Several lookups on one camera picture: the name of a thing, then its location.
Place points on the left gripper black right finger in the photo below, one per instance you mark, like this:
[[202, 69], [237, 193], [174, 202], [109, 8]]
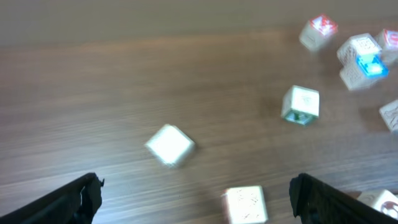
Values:
[[314, 201]]

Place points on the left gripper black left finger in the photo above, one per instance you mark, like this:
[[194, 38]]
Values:
[[75, 202]]

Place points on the wooden block circle picture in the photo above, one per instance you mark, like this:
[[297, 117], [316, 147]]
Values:
[[383, 201]]

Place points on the plain wooden block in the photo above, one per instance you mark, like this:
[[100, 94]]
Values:
[[244, 205], [170, 145]]

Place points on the wooden block green side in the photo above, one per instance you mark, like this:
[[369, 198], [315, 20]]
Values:
[[301, 105]]

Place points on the wooden block blue side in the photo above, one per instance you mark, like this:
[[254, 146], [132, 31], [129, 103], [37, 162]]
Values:
[[389, 115]]

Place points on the blue top wooden block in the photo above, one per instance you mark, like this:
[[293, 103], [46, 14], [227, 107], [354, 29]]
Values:
[[363, 72]]

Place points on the plain top block on blue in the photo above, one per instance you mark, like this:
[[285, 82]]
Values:
[[358, 45]]

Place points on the red letter block top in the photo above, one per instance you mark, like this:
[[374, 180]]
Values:
[[318, 32]]

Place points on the red number nine block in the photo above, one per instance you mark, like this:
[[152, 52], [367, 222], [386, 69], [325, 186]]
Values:
[[387, 40]]

